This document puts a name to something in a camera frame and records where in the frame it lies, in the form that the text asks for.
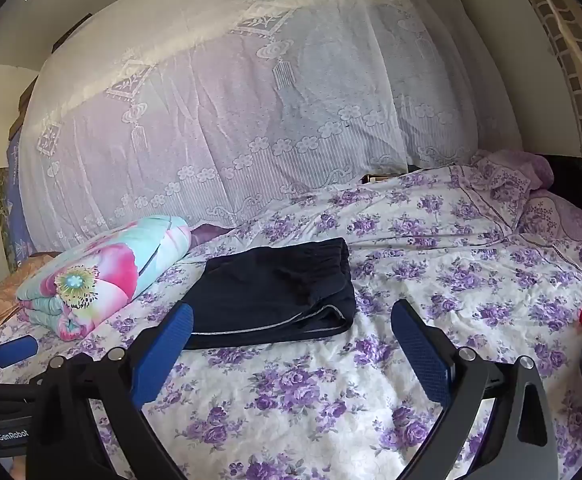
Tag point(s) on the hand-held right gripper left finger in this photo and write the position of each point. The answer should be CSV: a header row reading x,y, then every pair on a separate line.
x,y
166,350

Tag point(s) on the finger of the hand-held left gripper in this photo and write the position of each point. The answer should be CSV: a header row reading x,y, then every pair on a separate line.
x,y
16,394
13,350

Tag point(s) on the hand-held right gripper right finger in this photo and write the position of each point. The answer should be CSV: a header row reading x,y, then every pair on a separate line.
x,y
416,350

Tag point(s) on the folded dark navy pants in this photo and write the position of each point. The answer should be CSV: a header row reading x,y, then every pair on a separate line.
x,y
271,280

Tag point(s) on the orange brown cloth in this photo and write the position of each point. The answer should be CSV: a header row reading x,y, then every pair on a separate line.
x,y
1,300

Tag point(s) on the folded teal pink floral quilt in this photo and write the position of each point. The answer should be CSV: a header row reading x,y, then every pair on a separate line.
x,y
111,270

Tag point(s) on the purple floral bedsheet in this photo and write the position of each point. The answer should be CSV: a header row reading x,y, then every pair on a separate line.
x,y
321,385

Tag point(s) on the plain purple cloth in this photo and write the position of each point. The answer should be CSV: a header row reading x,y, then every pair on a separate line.
x,y
211,234

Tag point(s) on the blue patterned cloth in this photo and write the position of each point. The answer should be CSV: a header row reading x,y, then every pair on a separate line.
x,y
18,210

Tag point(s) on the green patterned cloth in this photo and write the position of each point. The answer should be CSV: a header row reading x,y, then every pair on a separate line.
x,y
5,210

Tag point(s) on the purple floral pillow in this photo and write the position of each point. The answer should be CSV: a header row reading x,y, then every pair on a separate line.
x,y
561,220
496,180

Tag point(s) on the brick pattern curtain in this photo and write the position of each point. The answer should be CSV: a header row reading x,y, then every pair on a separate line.
x,y
571,60

